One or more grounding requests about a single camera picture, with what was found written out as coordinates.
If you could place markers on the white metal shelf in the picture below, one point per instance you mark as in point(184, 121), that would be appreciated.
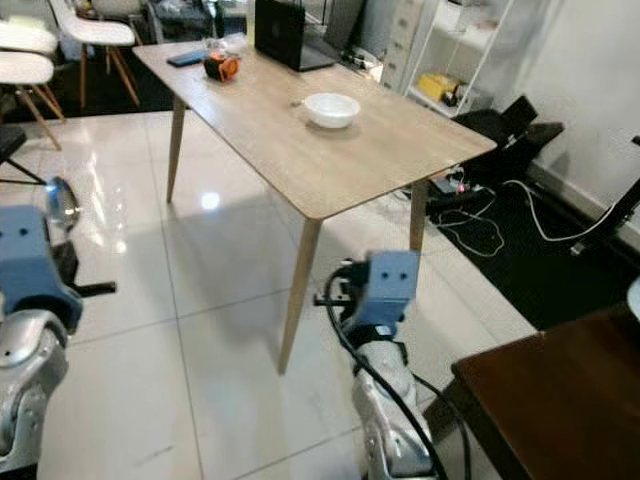
point(470, 25)

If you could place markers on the black floor mat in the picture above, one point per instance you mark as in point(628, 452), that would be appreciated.
point(560, 290)

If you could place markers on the blue phone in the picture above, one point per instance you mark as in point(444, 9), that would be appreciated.
point(186, 58)

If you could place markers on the dark wood table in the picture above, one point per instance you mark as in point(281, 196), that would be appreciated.
point(560, 400)

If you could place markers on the yellow case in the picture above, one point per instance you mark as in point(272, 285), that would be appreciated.
point(438, 88)

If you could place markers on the white chair with wood legs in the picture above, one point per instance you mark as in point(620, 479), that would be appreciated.
point(105, 32)
point(28, 68)
point(25, 38)

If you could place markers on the grey drawer cabinet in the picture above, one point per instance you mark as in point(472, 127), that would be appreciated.
point(405, 35)

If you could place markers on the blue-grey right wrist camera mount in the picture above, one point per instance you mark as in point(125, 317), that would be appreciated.
point(392, 282)

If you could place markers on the white bowl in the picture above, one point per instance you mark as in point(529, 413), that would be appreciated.
point(332, 112)

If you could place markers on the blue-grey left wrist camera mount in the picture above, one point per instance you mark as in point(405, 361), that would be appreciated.
point(35, 255)

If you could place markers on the power strip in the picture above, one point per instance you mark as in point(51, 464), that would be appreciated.
point(452, 186)

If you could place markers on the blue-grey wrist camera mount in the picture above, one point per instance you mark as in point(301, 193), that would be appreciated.
point(35, 255)
point(392, 282)

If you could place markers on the clear plastic bag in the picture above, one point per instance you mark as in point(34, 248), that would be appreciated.
point(230, 43)

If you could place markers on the black stand pole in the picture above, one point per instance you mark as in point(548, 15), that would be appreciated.
point(622, 200)

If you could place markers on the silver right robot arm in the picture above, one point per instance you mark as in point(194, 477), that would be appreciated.
point(395, 420)

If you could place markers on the light wood table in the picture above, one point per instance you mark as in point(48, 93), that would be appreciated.
point(260, 130)

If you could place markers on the black laptop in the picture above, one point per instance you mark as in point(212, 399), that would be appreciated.
point(280, 30)

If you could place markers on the black fabric case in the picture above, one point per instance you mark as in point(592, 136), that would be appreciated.
point(510, 145)

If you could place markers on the black folding chair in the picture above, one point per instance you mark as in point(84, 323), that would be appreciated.
point(12, 145)

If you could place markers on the orange and black tool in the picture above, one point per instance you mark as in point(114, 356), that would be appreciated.
point(222, 67)

